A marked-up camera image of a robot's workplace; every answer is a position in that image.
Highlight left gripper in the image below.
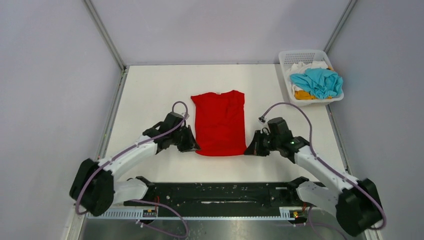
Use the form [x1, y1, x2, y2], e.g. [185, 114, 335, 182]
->
[171, 124, 201, 153]

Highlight red t-shirt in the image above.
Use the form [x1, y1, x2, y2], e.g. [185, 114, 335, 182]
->
[190, 90, 247, 157]

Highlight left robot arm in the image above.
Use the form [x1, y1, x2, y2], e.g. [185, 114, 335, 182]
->
[69, 111, 200, 217]

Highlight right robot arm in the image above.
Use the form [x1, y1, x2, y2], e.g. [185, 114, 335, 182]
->
[244, 117, 386, 237]

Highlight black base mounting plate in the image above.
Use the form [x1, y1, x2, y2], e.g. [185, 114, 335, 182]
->
[124, 182, 306, 219]

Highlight yellow t-shirt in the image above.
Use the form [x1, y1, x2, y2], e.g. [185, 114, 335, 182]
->
[294, 90, 324, 101]

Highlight white t-shirt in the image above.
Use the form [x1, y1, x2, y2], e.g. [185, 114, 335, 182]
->
[285, 61, 329, 94]

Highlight light blue t-shirt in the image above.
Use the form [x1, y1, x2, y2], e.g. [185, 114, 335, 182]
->
[290, 68, 344, 99]

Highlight white plastic laundry basket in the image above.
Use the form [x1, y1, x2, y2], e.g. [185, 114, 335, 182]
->
[278, 49, 344, 107]

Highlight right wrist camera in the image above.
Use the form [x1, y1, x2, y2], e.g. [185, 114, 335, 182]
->
[258, 115, 268, 126]

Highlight aluminium frame rail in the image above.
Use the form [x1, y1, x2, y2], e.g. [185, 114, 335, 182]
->
[64, 186, 385, 240]

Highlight right aluminium corner post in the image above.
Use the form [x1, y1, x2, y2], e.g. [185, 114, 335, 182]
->
[323, 0, 358, 54]

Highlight aluminium corner post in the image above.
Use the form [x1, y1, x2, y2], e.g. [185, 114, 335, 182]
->
[323, 0, 358, 54]
[82, 0, 126, 72]

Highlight left aluminium corner post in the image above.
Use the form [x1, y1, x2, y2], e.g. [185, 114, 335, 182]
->
[82, 0, 126, 72]

